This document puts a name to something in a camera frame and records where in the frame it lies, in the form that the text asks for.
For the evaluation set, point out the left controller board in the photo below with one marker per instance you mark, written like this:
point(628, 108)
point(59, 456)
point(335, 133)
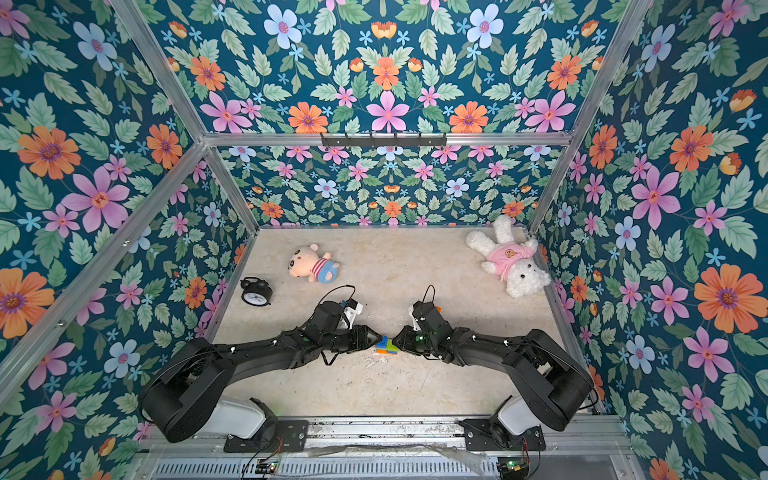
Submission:
point(266, 467)

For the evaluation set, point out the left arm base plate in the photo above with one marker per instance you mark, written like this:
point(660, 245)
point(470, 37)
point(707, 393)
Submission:
point(288, 436)

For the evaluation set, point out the right controller board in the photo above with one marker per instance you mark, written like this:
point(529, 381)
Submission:
point(509, 468)

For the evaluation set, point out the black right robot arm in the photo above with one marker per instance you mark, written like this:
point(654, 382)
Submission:
point(551, 385)

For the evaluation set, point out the black alarm clock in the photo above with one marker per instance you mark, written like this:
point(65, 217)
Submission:
point(256, 292)

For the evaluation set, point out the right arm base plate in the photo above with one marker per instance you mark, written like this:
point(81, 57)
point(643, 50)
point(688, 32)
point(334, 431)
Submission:
point(486, 435)

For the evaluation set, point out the white bunny plush toy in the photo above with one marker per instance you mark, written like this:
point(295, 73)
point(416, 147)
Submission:
point(512, 262)

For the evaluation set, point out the black wall hook rail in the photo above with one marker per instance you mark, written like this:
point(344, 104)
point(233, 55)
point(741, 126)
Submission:
point(371, 140)

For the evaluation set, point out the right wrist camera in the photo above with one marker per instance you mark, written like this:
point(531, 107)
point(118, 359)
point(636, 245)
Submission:
point(416, 317)

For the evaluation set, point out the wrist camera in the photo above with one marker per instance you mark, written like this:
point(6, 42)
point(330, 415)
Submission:
point(352, 310)
point(416, 317)

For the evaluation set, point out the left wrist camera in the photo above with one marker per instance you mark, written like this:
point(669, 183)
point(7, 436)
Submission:
point(352, 310)

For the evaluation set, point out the controller board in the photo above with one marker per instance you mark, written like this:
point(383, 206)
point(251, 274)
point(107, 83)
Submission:
point(266, 467)
point(509, 468)

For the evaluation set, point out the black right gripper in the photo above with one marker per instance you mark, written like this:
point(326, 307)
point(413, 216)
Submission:
point(417, 341)

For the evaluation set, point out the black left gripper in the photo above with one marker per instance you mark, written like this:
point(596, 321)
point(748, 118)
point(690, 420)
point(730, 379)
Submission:
point(363, 343)

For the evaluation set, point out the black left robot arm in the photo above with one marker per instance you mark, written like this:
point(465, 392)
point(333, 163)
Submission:
point(186, 397)

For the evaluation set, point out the pink pig plush toy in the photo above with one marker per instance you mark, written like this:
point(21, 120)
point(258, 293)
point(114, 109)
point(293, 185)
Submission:
point(307, 263)

